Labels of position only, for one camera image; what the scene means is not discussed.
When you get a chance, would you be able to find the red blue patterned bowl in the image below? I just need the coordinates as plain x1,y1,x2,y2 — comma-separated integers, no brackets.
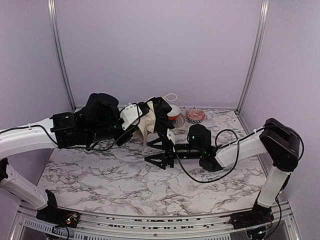
185,108,206,124

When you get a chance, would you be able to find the aluminium front rail base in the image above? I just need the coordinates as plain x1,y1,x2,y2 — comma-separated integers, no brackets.
8,201,301,240

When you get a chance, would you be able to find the left aluminium frame post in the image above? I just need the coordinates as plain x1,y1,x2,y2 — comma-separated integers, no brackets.
47,0,76,111

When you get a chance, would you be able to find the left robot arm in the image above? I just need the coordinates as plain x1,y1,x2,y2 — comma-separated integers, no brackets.
0,93,143,228

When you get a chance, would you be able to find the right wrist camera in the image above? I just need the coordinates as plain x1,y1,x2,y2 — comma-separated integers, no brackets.
166,129,176,144

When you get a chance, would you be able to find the grey ringed plate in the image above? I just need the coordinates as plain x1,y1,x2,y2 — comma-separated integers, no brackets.
172,114,186,130

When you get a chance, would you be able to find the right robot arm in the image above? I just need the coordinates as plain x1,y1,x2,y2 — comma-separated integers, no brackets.
144,118,305,229

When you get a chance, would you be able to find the orange white bowl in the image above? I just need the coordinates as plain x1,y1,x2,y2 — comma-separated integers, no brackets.
167,104,181,121

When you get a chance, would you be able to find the beige folding umbrella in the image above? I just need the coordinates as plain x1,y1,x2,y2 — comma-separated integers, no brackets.
134,96,175,153

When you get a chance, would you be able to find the aluminium frame post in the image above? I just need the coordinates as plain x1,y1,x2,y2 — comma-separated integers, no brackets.
47,0,76,111
236,0,270,115

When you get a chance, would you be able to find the right aluminium frame post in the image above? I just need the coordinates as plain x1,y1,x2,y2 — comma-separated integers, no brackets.
236,0,270,115

